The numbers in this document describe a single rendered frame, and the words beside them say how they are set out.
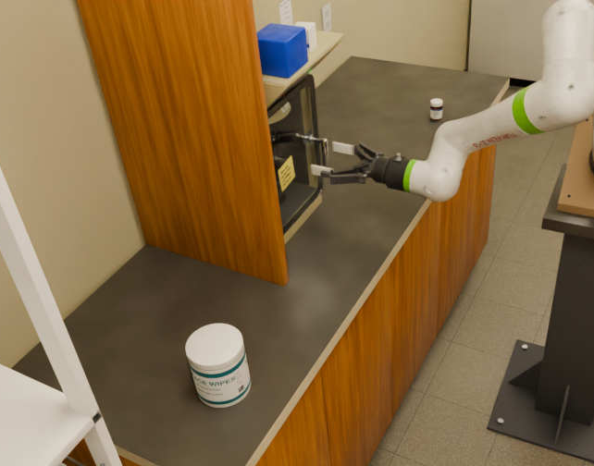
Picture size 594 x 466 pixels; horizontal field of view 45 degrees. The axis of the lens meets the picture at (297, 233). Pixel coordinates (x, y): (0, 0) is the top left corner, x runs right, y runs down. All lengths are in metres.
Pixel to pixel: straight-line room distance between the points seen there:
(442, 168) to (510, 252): 1.68
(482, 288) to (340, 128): 1.12
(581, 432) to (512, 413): 0.25
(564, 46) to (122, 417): 1.29
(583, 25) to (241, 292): 1.07
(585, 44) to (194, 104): 0.89
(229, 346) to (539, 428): 1.52
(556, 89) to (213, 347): 0.93
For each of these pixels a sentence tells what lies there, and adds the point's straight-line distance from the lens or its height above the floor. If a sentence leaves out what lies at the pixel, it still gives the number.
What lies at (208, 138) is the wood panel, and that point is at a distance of 1.79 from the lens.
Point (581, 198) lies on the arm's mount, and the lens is 2.23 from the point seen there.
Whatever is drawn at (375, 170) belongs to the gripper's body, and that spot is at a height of 1.16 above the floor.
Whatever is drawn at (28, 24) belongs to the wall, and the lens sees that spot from 1.82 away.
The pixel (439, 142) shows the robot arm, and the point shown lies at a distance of 1.96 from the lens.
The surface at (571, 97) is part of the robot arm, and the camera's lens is 1.64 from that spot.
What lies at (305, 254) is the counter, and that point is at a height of 0.94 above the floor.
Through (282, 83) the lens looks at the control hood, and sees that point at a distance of 1.69.
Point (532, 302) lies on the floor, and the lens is 3.31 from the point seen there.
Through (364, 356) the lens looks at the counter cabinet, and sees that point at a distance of 2.17.
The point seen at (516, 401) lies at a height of 0.01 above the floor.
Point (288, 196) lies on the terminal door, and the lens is 2.02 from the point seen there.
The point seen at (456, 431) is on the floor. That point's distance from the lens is 2.80.
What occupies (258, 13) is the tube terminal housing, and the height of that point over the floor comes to 1.63.
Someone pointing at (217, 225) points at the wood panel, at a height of 1.10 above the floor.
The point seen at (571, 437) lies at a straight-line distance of 2.83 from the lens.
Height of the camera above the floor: 2.23
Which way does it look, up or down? 37 degrees down
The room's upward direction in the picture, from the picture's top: 7 degrees counter-clockwise
